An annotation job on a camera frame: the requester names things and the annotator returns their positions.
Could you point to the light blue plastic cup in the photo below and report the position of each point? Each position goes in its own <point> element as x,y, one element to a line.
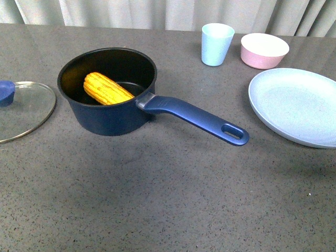
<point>216,40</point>

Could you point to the light blue plate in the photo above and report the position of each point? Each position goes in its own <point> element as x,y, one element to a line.
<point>298,105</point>

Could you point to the dark blue saucepan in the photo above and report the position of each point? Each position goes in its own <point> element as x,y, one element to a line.
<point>135,72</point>

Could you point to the pink bowl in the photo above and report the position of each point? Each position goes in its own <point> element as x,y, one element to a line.
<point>262,51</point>

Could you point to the glass lid with blue knob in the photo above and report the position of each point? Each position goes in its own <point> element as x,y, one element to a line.
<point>25,105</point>

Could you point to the white curtain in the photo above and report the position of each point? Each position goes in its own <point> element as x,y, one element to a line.
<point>288,18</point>

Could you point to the yellow corn cob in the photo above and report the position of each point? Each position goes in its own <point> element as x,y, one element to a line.
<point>104,90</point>

